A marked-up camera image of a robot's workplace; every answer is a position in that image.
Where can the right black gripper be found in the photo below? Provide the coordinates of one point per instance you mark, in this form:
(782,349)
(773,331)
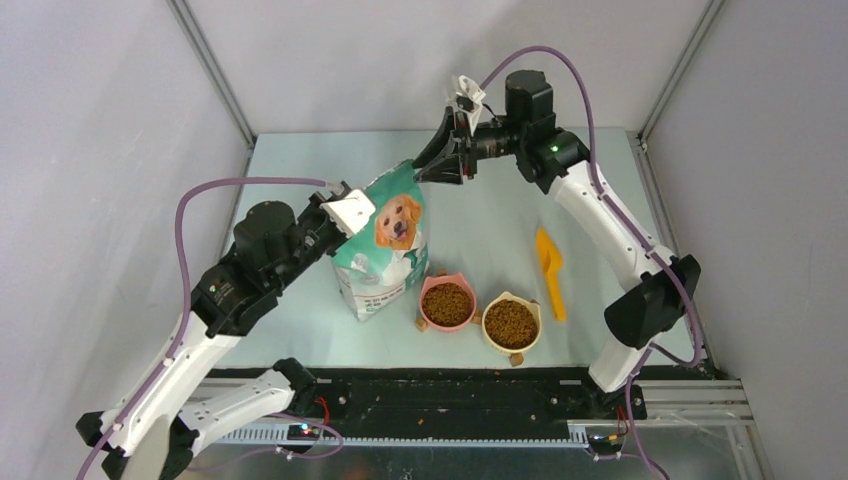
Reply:
(445,169)

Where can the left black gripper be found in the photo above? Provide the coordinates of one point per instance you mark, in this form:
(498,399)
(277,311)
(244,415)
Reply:
(313,207)

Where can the green dog food bag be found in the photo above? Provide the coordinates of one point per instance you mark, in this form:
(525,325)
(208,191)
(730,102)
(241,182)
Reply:
(390,254)

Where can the orange plastic food scoop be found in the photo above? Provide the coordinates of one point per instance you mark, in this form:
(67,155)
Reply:
(551,261)

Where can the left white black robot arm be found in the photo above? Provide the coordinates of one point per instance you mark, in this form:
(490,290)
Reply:
(156,431)

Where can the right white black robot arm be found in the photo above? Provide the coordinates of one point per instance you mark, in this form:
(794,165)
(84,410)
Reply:
(658,284)

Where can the pink cat-ear pet bowl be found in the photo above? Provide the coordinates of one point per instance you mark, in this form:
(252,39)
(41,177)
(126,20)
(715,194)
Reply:
(422,323)

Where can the yellow cat-ear pet bowl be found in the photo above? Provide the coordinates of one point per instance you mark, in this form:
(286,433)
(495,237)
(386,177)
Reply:
(516,357)

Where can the kibble in pink bowl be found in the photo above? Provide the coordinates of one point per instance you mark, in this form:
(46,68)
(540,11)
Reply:
(447,305)

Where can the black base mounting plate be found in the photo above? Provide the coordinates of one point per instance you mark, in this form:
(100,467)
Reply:
(462,404)

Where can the kibble in yellow bowl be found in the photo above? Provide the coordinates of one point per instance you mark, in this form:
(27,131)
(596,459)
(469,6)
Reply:
(511,325)

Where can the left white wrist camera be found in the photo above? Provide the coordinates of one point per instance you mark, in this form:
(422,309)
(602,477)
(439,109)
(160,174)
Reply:
(349,209)

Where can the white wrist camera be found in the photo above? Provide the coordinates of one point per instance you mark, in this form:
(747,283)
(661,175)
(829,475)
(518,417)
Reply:
(467,97)
(349,209)

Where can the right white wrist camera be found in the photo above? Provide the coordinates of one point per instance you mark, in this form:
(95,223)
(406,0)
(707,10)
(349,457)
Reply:
(467,97)

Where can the left corner aluminium post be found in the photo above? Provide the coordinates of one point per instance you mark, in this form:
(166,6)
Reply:
(202,48)

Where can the corner aluminium post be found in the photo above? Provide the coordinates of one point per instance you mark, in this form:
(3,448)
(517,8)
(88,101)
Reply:
(202,48)
(685,59)

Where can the right corner aluminium post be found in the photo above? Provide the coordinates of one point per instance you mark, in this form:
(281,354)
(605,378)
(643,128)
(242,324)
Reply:
(685,59)

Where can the aluminium frame rail base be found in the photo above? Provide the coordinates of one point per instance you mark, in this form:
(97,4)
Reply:
(697,427)

